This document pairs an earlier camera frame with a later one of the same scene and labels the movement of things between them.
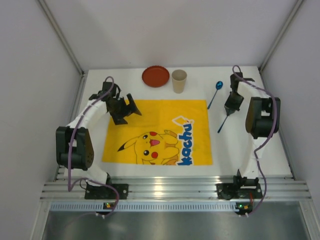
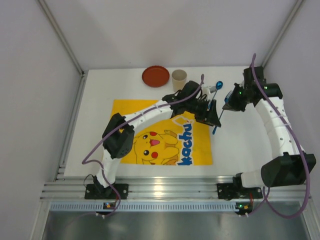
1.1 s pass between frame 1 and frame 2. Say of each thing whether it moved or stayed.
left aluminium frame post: stayed
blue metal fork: moved
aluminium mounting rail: stayed
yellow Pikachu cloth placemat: stayed
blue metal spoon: stayed
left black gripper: moved
